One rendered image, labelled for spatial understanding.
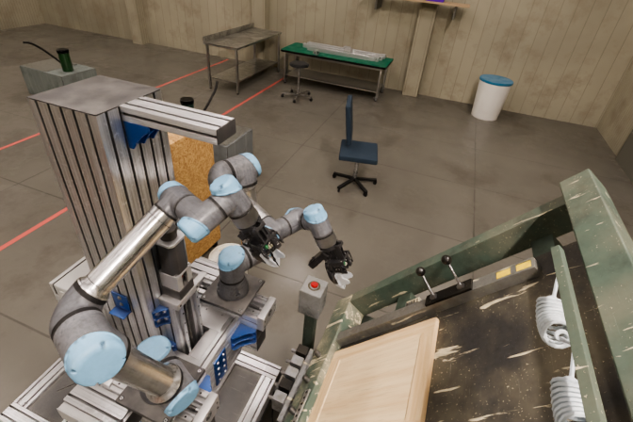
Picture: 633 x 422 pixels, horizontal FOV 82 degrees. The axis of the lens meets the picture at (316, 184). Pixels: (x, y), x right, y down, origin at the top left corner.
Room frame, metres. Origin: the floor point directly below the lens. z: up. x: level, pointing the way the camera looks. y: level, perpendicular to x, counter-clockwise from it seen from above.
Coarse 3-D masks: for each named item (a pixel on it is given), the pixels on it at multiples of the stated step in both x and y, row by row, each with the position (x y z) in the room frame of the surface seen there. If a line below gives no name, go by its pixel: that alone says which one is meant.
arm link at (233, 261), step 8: (224, 248) 1.21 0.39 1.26; (232, 248) 1.21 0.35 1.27; (240, 248) 1.22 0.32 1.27; (224, 256) 1.16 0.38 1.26; (232, 256) 1.17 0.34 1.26; (240, 256) 1.17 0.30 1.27; (248, 256) 1.20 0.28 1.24; (224, 264) 1.13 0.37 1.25; (232, 264) 1.13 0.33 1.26; (240, 264) 1.15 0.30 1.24; (248, 264) 1.18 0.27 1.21; (224, 272) 1.13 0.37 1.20; (232, 272) 1.13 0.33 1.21; (240, 272) 1.15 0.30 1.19; (224, 280) 1.13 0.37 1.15; (232, 280) 1.12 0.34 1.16; (240, 280) 1.15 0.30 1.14
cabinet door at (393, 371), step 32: (352, 352) 0.93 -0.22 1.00; (384, 352) 0.84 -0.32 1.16; (416, 352) 0.77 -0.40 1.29; (352, 384) 0.76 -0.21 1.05; (384, 384) 0.70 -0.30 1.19; (416, 384) 0.64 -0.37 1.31; (320, 416) 0.69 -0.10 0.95; (352, 416) 0.63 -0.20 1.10; (384, 416) 0.58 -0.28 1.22; (416, 416) 0.54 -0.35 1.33
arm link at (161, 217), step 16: (160, 192) 0.83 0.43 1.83; (176, 192) 0.81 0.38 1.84; (160, 208) 0.78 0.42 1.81; (144, 224) 0.74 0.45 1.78; (160, 224) 0.75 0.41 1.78; (128, 240) 0.71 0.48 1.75; (144, 240) 0.72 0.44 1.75; (112, 256) 0.67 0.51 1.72; (128, 256) 0.68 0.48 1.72; (96, 272) 0.64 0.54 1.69; (112, 272) 0.65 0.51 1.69; (128, 272) 0.68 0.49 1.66; (80, 288) 0.60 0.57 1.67; (96, 288) 0.61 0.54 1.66; (112, 288) 0.64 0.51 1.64; (64, 304) 0.57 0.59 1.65; (80, 304) 0.57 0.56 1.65; (96, 304) 0.59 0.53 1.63
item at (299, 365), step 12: (300, 348) 1.08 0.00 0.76; (288, 360) 1.03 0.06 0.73; (300, 360) 1.02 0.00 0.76; (288, 372) 0.95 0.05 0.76; (300, 372) 0.97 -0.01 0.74; (276, 384) 0.91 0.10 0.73; (288, 384) 0.90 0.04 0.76; (276, 396) 0.84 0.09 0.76; (288, 396) 0.86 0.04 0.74; (276, 408) 0.82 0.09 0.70
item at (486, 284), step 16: (496, 272) 0.92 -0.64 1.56; (512, 272) 0.88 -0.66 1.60; (528, 272) 0.85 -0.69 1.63; (480, 288) 0.89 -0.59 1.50; (496, 288) 0.87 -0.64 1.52; (416, 304) 0.98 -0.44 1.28; (432, 304) 0.93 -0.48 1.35; (448, 304) 0.91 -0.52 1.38; (384, 320) 0.99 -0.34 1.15; (400, 320) 0.96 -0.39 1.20; (352, 336) 1.02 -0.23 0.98; (368, 336) 1.00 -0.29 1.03
